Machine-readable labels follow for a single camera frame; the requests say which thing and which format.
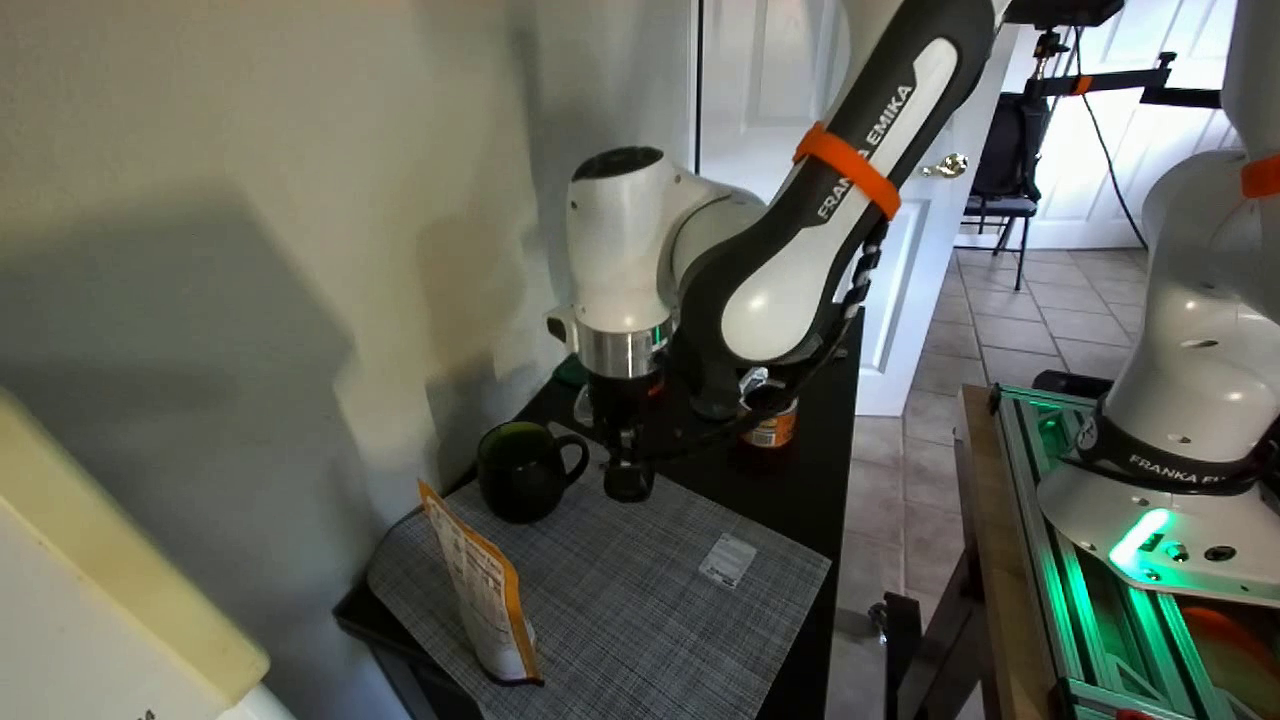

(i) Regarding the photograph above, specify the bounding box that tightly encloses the grey grid placemat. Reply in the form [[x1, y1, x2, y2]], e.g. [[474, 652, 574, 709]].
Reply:
[[363, 457, 838, 720]]

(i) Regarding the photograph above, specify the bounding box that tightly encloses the orange snack pouch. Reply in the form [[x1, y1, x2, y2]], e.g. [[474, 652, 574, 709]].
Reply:
[[417, 475, 548, 694]]

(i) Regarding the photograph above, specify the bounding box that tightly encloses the white door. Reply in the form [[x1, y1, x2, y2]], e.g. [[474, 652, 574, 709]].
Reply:
[[694, 0, 1047, 421]]

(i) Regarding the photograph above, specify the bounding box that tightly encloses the metal door handle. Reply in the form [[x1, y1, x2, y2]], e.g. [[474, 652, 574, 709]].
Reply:
[[918, 147, 978, 184]]

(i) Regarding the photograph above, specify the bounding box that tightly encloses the orange arm strap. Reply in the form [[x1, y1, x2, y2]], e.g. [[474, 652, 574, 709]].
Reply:
[[794, 119, 908, 219], [1237, 151, 1280, 204]]

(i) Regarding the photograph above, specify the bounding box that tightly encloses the black chair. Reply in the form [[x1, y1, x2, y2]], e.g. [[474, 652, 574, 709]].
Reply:
[[961, 85, 1061, 298]]

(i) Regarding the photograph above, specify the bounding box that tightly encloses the dark green mug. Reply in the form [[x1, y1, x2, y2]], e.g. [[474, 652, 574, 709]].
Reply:
[[474, 421, 594, 530]]

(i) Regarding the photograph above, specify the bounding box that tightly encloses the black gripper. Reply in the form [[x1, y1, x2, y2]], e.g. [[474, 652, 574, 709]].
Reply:
[[584, 373, 669, 510]]

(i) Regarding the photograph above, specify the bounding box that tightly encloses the thin black camera cable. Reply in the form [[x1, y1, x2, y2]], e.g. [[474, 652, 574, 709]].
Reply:
[[1071, 90, 1152, 255]]

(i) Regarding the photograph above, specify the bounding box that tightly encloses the black camera stand bar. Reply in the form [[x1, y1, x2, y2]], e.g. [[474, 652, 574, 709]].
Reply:
[[1004, 0, 1228, 113]]

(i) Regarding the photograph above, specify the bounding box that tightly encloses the black table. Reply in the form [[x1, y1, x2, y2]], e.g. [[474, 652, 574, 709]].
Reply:
[[332, 313, 868, 720]]

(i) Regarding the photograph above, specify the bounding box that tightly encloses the white label sticker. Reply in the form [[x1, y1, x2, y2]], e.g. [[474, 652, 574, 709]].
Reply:
[[696, 530, 759, 598]]

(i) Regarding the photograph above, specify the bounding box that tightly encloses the wooden board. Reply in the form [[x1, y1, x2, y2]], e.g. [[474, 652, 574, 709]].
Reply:
[[918, 385, 1071, 720]]

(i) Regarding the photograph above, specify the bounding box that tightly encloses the white gas stove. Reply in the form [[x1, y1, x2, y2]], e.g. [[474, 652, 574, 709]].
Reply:
[[0, 390, 301, 720]]

